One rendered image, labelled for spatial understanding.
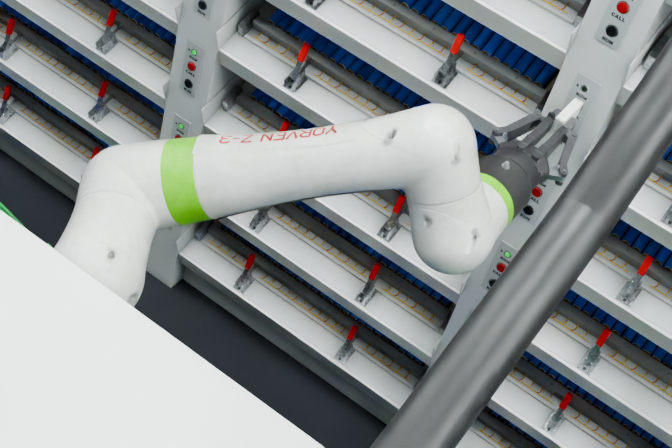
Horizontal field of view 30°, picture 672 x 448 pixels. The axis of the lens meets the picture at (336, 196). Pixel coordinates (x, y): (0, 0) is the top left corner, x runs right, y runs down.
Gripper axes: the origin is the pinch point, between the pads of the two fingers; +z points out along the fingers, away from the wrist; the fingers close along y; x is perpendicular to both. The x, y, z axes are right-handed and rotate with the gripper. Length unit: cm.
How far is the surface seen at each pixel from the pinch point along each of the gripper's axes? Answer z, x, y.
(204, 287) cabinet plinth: 8, -97, -59
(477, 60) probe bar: 10.3, -7.2, -19.6
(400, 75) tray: 4.6, -13.8, -29.4
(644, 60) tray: 9.5, 9.3, 5.1
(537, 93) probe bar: 10.4, -6.7, -8.1
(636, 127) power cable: -111, 84, 26
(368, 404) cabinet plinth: 8, -97, -14
